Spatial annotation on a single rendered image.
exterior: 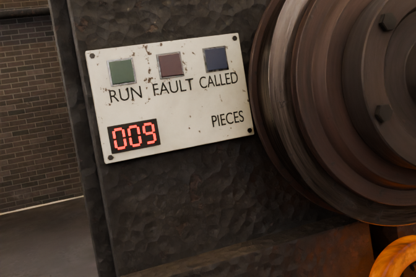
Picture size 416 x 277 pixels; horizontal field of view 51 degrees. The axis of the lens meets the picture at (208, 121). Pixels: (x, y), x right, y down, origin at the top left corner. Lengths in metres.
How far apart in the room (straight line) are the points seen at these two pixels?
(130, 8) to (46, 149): 5.99
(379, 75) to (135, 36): 0.38
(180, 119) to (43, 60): 6.05
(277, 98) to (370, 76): 0.13
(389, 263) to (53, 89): 6.16
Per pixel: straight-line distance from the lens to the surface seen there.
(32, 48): 6.76
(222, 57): 0.74
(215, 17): 0.78
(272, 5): 0.73
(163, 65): 0.71
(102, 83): 0.70
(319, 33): 0.66
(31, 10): 6.55
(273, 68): 0.64
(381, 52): 0.63
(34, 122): 6.68
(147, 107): 0.71
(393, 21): 0.64
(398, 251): 0.81
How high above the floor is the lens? 1.14
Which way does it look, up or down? 3 degrees down
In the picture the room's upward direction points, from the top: 9 degrees counter-clockwise
